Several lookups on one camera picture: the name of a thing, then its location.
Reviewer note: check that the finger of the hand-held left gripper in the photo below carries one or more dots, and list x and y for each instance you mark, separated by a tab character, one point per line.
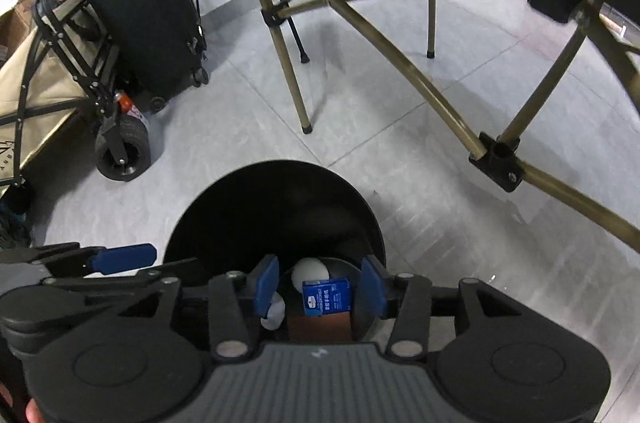
125	258
125	275

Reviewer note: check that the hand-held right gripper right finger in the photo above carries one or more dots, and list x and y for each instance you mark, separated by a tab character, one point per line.
374	288

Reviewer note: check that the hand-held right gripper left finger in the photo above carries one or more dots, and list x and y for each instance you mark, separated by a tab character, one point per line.
266	287

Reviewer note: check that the black round trash bin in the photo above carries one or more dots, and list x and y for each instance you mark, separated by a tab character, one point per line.
275	213

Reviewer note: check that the white round ball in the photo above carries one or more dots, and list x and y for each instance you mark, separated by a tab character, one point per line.
310	273

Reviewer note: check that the blue small box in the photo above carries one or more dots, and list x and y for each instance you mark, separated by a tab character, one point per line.
327	298

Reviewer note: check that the dark blue bag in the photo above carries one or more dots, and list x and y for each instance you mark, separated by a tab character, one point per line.
15	223

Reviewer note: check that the tan folding table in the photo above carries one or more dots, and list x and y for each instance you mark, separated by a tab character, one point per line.
286	58

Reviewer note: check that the black suitcase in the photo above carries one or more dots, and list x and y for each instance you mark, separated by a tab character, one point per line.
145	23

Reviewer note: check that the cardboard box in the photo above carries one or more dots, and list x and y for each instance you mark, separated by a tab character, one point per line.
22	18

